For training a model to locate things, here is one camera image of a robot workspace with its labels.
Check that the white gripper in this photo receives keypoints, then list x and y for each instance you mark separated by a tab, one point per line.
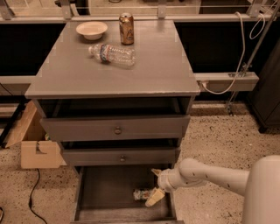
164	179

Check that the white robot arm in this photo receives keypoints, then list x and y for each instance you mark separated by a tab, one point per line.
260	186

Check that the grey middle drawer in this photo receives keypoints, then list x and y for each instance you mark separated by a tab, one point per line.
122	156

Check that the grey drawer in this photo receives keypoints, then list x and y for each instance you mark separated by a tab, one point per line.
115	128
122	156
105	195

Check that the grey bottom drawer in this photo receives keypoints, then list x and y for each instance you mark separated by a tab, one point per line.
105	195

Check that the grey top drawer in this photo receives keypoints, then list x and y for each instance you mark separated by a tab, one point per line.
115	128

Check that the grey drawer cabinet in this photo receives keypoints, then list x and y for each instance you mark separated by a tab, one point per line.
71	84

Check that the brown soda can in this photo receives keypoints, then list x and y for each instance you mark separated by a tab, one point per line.
126	25

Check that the cardboard box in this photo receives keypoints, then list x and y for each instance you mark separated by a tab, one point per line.
36	151

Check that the dark grey cabinet right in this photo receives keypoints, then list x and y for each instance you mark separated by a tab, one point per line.
265	98

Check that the clear plastic water bottle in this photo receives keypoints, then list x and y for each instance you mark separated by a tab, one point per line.
106	53

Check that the metal pole stand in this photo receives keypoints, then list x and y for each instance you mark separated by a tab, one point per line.
241	71

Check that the white bowl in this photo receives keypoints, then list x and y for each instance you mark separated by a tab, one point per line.
92	30

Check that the grey rail beam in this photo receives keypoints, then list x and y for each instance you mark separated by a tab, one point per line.
226	82

